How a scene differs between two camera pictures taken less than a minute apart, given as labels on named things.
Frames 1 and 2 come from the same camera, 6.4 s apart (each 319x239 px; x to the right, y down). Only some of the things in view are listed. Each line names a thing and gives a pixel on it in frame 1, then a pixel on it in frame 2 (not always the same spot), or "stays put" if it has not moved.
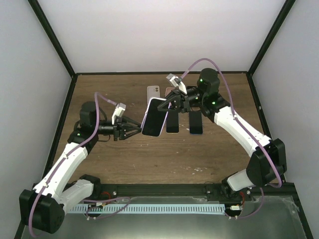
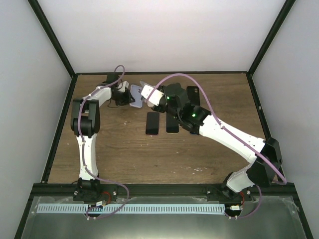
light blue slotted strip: (187, 209) stays put
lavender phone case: (154, 119) -> (135, 91)
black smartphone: (172, 121) stays put
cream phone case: (152, 91) -> (150, 103)
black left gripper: (120, 132) -> (126, 99)
